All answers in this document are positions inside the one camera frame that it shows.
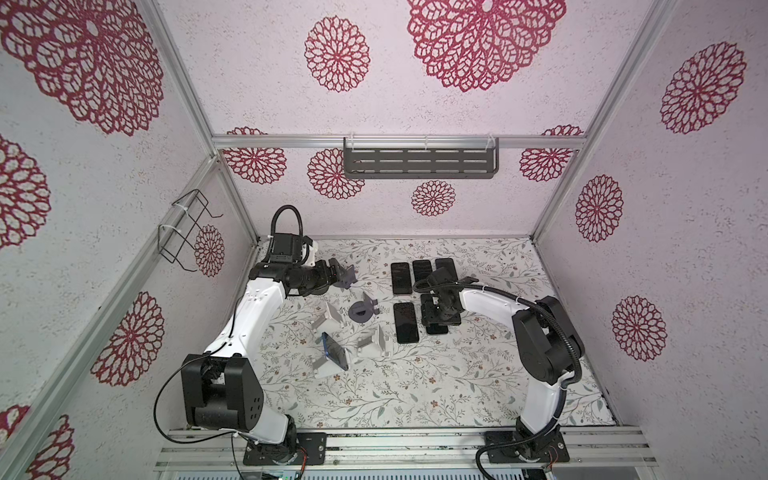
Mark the blue edged phone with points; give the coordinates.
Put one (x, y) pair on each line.
(449, 265)

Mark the dark round stand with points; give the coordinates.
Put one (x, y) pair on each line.
(363, 310)
(345, 276)

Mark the dark round stand back right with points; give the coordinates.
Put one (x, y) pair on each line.
(345, 276)

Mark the black wire wall rack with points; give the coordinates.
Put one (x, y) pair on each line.
(192, 242)

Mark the black phone purple edge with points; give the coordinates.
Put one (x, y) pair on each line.
(401, 278)

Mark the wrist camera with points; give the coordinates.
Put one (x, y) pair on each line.
(286, 248)
(442, 280)

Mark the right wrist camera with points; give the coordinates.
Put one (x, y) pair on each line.
(442, 280)

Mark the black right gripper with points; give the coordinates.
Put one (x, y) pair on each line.
(427, 317)

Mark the aluminium front rail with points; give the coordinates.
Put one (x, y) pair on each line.
(420, 448)

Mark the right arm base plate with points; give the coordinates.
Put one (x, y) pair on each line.
(507, 447)

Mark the silver white stand right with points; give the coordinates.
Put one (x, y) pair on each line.
(373, 345)

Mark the white stand front left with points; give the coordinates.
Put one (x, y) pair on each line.
(330, 366)

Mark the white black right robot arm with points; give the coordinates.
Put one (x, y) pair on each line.
(549, 347)

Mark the green phone stand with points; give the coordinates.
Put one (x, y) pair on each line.
(436, 330)

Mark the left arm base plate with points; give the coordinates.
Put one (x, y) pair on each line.
(307, 449)

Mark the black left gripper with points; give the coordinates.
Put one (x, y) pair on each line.
(323, 278)

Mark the silver stand upper left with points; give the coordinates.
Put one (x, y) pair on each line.
(329, 321)

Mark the dark round stand centre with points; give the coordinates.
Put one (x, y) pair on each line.
(363, 310)

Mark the dark phone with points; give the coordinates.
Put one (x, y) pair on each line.
(406, 323)

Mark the blue phone front stand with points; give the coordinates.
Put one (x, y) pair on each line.
(334, 352)

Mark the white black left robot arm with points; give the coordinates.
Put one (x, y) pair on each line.
(220, 387)

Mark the grey slotted wall shelf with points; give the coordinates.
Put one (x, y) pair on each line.
(424, 163)

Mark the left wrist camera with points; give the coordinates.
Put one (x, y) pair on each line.
(286, 248)

